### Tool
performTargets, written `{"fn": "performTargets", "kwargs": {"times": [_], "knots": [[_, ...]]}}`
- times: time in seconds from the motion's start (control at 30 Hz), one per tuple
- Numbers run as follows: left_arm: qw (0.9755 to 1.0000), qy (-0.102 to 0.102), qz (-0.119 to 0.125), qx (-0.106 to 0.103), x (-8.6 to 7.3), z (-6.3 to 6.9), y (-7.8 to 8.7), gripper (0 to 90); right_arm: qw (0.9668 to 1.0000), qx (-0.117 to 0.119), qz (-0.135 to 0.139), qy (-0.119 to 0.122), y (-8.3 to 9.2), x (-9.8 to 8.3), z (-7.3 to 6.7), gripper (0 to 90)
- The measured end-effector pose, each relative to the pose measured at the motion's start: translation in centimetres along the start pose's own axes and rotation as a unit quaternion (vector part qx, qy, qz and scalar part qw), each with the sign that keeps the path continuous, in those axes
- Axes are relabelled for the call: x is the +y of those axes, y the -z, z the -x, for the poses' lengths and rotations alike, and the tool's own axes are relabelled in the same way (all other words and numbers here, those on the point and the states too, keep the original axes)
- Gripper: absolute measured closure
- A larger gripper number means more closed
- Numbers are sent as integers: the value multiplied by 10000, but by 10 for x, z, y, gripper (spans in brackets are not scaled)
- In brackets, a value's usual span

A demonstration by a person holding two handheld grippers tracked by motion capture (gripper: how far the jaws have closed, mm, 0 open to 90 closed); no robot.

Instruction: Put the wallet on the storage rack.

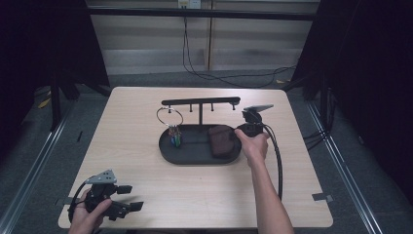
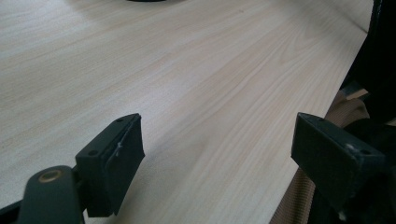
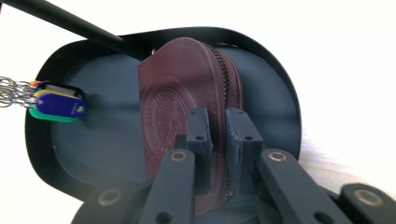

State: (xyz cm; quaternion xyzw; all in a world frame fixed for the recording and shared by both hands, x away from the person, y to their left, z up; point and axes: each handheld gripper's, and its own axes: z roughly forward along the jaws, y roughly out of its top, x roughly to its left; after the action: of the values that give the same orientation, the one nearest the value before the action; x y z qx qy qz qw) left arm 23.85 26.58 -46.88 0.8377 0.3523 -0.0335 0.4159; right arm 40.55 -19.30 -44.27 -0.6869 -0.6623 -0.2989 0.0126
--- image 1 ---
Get black tray stand with hooks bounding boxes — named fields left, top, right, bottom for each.
left=158, top=96, right=243, bottom=166

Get white wall socket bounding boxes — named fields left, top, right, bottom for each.
left=176, top=0, right=203, bottom=10

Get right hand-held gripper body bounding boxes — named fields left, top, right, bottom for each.
left=236, top=103, right=275, bottom=137

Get metal floor rail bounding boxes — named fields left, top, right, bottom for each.
left=0, top=97, right=76, bottom=234
left=305, top=98, right=389, bottom=234

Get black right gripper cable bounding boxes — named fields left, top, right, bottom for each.
left=261, top=124, right=284, bottom=201

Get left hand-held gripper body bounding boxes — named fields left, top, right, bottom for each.
left=84, top=169, right=131, bottom=222

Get metal key ring with coloured tags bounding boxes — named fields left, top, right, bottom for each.
left=156, top=106, right=185, bottom=149

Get person's right hand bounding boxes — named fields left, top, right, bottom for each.
left=234, top=128, right=271, bottom=169

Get dark curtain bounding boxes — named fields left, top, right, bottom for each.
left=290, top=0, right=413, bottom=206
left=0, top=0, right=111, bottom=160

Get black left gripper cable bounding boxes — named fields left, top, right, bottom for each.
left=66, top=180, right=95, bottom=224

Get black floor cables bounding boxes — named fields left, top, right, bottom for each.
left=302, top=87, right=336, bottom=152

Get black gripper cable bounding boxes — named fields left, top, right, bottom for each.
left=66, top=180, right=95, bottom=224
left=261, top=124, right=284, bottom=201

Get black horizontal bar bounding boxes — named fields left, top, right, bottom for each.
left=87, top=7, right=321, bottom=22

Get person's left hand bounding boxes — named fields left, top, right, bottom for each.
left=68, top=189, right=113, bottom=234

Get black wall cable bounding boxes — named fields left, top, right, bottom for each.
left=181, top=16, right=298, bottom=90

